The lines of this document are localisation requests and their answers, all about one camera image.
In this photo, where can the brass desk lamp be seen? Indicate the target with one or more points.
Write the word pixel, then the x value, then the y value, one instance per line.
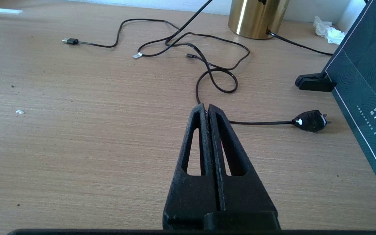
pixel 256 18

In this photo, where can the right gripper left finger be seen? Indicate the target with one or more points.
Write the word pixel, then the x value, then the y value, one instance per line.
pixel 188 195

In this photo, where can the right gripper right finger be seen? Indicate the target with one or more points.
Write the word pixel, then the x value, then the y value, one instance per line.
pixel 243 195

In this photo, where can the dark picture frame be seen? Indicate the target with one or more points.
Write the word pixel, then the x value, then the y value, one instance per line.
pixel 370 71

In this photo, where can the crumpled white tissue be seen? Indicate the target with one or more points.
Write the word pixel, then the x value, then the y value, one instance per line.
pixel 330 32

